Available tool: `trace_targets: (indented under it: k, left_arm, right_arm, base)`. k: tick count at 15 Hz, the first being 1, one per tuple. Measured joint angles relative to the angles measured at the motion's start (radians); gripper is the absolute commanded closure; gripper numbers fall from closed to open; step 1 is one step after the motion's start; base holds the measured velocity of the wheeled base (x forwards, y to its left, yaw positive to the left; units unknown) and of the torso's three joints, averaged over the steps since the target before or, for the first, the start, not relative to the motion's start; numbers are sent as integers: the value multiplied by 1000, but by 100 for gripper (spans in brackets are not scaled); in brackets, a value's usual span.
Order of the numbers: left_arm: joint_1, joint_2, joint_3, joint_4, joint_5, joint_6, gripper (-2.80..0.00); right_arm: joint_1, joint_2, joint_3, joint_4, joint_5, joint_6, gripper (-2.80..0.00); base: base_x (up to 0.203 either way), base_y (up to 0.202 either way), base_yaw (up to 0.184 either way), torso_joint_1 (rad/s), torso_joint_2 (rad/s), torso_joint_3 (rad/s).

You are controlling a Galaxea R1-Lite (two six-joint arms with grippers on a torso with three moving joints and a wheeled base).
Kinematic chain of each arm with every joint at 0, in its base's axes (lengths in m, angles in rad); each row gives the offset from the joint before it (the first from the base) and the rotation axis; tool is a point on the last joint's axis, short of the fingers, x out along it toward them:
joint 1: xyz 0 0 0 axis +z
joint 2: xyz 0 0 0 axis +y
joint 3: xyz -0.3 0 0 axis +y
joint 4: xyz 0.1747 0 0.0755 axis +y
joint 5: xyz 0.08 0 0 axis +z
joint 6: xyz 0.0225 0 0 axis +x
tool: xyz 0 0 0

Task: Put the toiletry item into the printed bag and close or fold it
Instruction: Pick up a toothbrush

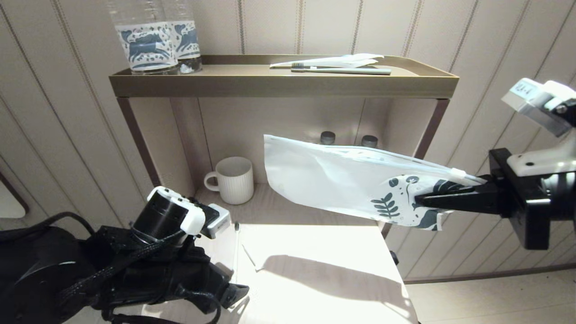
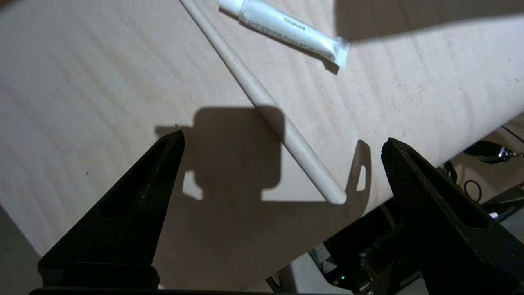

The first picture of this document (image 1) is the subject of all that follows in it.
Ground small white toothpaste tube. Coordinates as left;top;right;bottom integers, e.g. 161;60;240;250
242;243;264;272

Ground white toothbrush dark bristles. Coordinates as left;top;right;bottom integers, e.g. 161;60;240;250
230;221;242;282

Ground white blue patterned pouch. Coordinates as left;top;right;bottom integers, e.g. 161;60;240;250
263;134;487;231

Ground beige wooden shelf cabinet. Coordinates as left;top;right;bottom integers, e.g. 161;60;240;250
118;97;450;324

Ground white ribbed mug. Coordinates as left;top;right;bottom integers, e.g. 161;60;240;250
204;157;255;205

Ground grey-green toothbrush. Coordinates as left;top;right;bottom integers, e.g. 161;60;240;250
291;63;392;76

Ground white paper wrapper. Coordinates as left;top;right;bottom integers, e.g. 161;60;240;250
270;54;384;69

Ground large blue-label water bottle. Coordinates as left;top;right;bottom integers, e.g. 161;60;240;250
163;0;203;73
107;0;180;75

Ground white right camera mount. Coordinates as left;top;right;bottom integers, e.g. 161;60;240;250
508;135;576;177

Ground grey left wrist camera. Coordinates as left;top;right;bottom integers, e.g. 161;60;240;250
200;203;232;239

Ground black braided cable sleeve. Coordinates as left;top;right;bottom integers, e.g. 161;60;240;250
58;229;223;324

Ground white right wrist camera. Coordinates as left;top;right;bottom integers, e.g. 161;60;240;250
502;79;576;138

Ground white brown-edged wall panel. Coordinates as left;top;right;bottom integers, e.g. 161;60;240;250
0;173;30;220

